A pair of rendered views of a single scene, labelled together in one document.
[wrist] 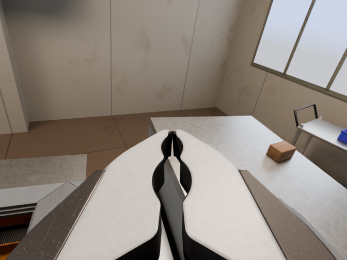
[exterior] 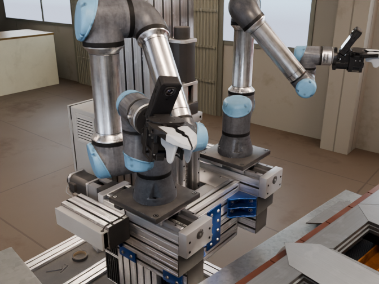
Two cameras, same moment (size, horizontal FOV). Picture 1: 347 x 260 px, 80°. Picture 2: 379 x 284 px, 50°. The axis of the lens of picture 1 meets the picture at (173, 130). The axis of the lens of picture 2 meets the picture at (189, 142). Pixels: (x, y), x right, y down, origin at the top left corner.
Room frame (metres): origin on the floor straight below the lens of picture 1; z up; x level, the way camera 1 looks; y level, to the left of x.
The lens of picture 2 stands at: (0.74, -0.23, 1.72)
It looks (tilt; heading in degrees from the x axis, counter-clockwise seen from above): 22 degrees down; 160
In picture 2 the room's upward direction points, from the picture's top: straight up
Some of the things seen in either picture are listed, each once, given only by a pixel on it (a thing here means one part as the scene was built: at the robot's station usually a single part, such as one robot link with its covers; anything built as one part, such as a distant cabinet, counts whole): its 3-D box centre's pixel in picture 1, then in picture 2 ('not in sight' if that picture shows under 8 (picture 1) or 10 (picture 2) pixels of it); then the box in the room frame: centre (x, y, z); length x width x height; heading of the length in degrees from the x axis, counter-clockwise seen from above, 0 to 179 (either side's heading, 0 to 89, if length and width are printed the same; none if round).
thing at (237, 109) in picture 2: not in sight; (237, 114); (-0.72, 0.52, 1.20); 0.13 x 0.12 x 0.14; 146
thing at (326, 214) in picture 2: not in sight; (340, 216); (-0.56, 1.00, 0.70); 0.39 x 0.12 x 0.04; 112
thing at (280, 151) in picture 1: (281, 150); not in sight; (0.75, -0.46, 1.07); 0.10 x 0.06 x 0.05; 123
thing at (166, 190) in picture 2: not in sight; (154, 181); (-0.46, 0.08, 1.09); 0.15 x 0.15 x 0.10
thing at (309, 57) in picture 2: not in sight; (307, 56); (-0.68, 0.80, 1.43); 0.11 x 0.08 x 0.09; 56
